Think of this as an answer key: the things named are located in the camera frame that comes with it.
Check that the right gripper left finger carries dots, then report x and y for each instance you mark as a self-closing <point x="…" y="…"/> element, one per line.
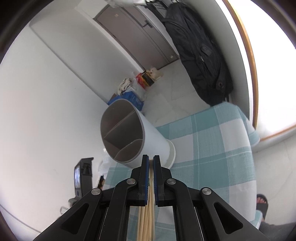
<point x="102" y="215"/>

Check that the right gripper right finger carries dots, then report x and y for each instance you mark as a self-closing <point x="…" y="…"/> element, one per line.
<point x="200" y="214"/>

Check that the bamboo chopstick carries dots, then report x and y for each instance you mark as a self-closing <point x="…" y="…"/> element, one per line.
<point x="150" y="216"/>
<point x="140" y="224"/>

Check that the white utensil holder cup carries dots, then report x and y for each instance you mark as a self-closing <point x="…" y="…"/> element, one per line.
<point x="127" y="135"/>

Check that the sandalled foot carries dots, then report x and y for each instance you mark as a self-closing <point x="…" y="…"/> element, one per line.
<point x="262" y="205"/>

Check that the blue cardboard box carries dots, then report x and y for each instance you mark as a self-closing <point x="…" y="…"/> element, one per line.
<point x="130" y="96"/>

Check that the yellow black bag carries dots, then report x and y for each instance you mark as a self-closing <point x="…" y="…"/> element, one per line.
<point x="144" y="80"/>

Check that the grey door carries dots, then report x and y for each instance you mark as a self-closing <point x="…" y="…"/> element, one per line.
<point x="138" y="36"/>

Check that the black backpack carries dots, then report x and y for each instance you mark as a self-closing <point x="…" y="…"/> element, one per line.
<point x="198" y="51"/>

